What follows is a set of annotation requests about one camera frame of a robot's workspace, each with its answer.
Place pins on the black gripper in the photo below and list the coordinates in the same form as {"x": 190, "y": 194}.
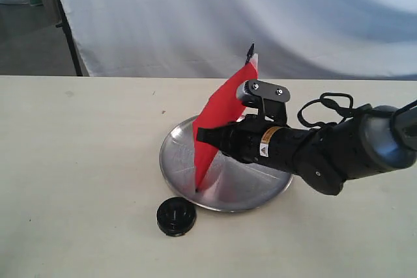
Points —
{"x": 256, "y": 140}

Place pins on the red flag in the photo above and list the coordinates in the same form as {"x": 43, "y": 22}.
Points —
{"x": 222, "y": 107}

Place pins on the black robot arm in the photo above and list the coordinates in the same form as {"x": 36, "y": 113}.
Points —
{"x": 367, "y": 141}

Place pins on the black round flag base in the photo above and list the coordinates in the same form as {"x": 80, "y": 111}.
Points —
{"x": 176, "y": 216}

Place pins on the round steel plate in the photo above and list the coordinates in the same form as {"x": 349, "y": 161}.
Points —
{"x": 229, "y": 186}

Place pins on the white backdrop cloth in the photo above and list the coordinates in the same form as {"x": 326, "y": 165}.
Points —
{"x": 310, "y": 39}

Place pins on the black backdrop stand pole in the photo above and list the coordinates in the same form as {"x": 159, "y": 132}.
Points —
{"x": 64, "y": 25}

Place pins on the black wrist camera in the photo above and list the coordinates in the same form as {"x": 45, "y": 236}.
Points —
{"x": 269, "y": 99}

